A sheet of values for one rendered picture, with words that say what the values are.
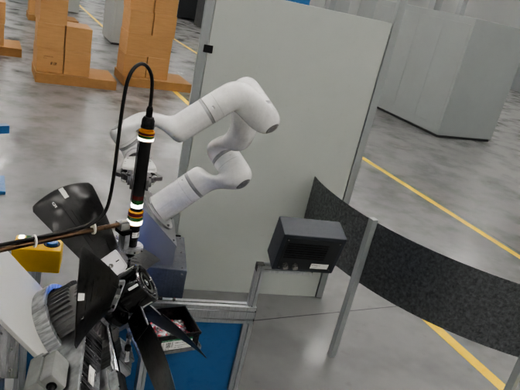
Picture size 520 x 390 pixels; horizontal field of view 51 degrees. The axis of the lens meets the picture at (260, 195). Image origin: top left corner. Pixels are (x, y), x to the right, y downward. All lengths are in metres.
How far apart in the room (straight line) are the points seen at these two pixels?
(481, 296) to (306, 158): 1.38
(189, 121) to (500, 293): 1.95
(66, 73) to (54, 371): 7.92
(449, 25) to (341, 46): 7.96
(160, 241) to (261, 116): 0.70
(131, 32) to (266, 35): 6.36
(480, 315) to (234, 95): 1.93
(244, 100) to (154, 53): 8.00
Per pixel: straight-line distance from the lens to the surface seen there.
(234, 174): 2.16
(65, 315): 1.59
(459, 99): 11.21
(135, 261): 1.78
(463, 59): 10.99
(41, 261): 2.06
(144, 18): 9.59
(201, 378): 2.46
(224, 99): 1.75
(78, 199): 1.63
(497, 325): 3.17
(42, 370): 1.42
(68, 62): 9.08
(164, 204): 2.23
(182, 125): 1.74
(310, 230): 2.11
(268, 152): 3.53
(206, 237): 3.71
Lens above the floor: 2.07
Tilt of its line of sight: 21 degrees down
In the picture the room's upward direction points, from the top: 13 degrees clockwise
